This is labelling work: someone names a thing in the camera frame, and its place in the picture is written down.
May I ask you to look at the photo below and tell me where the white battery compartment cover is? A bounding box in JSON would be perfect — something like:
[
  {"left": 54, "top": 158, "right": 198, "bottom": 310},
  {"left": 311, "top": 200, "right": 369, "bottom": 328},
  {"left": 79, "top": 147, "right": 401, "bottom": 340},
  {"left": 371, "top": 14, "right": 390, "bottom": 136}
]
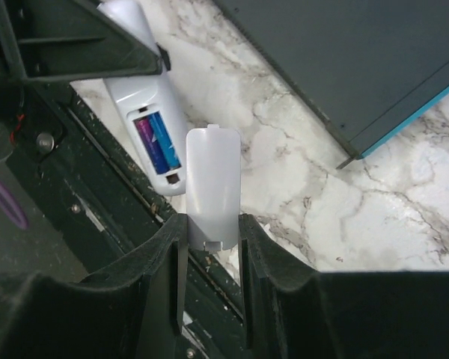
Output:
[{"left": 186, "top": 124, "right": 241, "bottom": 252}]

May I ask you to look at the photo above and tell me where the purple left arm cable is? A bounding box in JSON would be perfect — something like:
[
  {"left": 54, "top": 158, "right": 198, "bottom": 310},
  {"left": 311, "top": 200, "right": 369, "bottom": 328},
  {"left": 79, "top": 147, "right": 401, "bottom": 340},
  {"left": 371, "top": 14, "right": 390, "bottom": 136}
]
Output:
[{"left": 0, "top": 168, "right": 31, "bottom": 230}]

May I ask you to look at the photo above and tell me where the blue battery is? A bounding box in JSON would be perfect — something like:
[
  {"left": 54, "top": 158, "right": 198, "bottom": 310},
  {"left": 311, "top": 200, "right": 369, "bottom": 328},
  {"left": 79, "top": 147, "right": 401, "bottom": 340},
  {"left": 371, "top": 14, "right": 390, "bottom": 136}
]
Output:
[
  {"left": 133, "top": 117, "right": 170, "bottom": 174},
  {"left": 149, "top": 112, "right": 181, "bottom": 169}
]

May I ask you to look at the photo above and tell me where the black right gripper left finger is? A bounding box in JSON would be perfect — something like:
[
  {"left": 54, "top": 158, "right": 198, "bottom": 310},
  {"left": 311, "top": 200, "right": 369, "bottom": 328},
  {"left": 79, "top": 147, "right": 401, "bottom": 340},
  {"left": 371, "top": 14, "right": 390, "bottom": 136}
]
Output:
[{"left": 0, "top": 214, "right": 188, "bottom": 358}]

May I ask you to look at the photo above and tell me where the white remote control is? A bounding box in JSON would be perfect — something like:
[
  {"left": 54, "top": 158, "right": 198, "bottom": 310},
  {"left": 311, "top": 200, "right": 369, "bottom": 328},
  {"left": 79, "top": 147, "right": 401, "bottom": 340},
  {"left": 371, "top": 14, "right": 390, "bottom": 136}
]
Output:
[{"left": 98, "top": 1, "right": 188, "bottom": 196}]

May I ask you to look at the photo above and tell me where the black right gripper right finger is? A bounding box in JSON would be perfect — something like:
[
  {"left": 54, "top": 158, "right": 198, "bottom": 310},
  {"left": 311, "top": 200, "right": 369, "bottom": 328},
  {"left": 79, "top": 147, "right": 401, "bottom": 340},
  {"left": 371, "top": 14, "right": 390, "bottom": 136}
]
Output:
[{"left": 239, "top": 215, "right": 449, "bottom": 358}]

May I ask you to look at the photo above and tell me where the dark network switch box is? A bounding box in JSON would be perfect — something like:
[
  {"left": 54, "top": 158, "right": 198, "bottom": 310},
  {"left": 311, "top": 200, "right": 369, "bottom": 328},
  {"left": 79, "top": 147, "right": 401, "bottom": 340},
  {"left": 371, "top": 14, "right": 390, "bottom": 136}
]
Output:
[{"left": 217, "top": 1, "right": 449, "bottom": 160}]

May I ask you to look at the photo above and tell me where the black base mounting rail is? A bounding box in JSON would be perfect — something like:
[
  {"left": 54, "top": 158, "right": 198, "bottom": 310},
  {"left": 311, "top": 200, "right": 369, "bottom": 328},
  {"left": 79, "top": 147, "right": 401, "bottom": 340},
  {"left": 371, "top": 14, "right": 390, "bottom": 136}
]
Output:
[{"left": 0, "top": 85, "right": 250, "bottom": 358}]

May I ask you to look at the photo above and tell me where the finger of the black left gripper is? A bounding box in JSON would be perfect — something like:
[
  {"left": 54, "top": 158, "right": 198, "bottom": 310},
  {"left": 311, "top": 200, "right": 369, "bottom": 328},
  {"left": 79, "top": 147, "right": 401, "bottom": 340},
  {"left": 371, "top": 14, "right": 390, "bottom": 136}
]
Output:
[{"left": 0, "top": 1, "right": 167, "bottom": 82}]

